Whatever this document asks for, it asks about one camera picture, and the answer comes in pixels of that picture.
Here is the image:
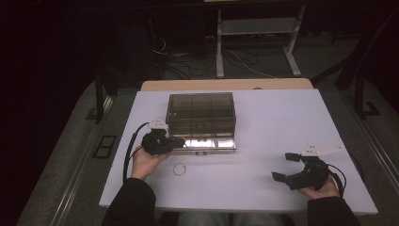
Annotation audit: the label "person's right hand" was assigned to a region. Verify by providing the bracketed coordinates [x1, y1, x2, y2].
[297, 175, 342, 201]

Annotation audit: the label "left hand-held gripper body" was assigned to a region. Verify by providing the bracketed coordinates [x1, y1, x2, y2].
[140, 119, 174, 157]

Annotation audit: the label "smoky acrylic drawer box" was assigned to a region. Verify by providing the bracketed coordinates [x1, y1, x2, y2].
[165, 91, 237, 139]

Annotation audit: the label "black floor outlet frame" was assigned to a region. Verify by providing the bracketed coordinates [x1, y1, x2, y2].
[92, 135, 118, 159]

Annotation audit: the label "black metal stand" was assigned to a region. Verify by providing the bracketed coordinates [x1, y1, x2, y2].
[310, 8, 399, 121]
[85, 70, 119, 125]

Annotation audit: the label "white metal desk frame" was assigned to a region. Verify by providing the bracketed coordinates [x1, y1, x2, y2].
[215, 4, 307, 79]

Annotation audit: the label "white foam board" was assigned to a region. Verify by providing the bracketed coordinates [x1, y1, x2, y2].
[99, 89, 379, 216]

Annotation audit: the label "person's left hand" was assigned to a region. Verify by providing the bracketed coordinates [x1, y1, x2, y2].
[131, 145, 172, 182]

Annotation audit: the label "black floor cables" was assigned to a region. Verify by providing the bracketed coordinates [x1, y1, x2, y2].
[150, 34, 283, 80]

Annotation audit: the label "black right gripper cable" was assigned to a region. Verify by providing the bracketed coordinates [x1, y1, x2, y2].
[327, 163, 348, 198]

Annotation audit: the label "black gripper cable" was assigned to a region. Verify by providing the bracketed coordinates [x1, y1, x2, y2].
[327, 163, 348, 198]
[122, 121, 151, 185]

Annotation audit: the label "white floor cable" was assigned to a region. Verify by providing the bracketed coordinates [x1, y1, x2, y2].
[225, 48, 278, 79]

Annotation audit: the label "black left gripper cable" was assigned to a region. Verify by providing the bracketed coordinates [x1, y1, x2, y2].
[122, 121, 151, 185]

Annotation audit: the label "smoky acrylic drawer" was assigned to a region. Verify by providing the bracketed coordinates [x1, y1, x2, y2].
[169, 136, 237, 155]

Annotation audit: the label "clear bead bracelet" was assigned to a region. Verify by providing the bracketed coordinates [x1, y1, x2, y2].
[172, 162, 187, 177]

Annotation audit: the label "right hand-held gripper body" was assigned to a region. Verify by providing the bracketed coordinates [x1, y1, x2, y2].
[284, 143, 345, 191]

